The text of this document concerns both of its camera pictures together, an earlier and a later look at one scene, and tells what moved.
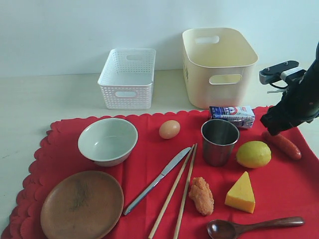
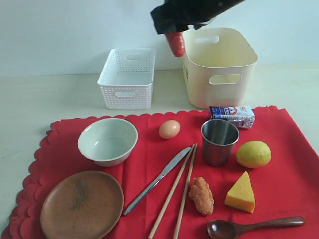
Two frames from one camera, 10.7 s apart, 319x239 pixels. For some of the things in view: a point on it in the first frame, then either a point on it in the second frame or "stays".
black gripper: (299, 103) → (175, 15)
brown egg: (169, 129) stays
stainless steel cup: (219, 137) stays
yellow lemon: (253, 154) stays
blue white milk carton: (242, 116) stays
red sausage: (283, 144) → (177, 42)
